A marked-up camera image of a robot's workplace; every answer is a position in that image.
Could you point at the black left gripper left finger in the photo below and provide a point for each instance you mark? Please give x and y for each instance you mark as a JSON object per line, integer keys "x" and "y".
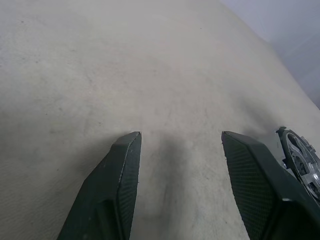
{"x": 107, "y": 190}

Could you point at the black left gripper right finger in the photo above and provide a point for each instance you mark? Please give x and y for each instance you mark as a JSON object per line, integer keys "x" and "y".
{"x": 262, "y": 195}

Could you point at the grey notched motor lid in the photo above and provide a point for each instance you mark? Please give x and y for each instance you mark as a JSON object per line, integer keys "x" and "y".
{"x": 311, "y": 180}

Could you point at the motor housing with copper windings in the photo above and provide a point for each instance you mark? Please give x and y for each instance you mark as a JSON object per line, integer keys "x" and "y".
{"x": 283, "y": 143}

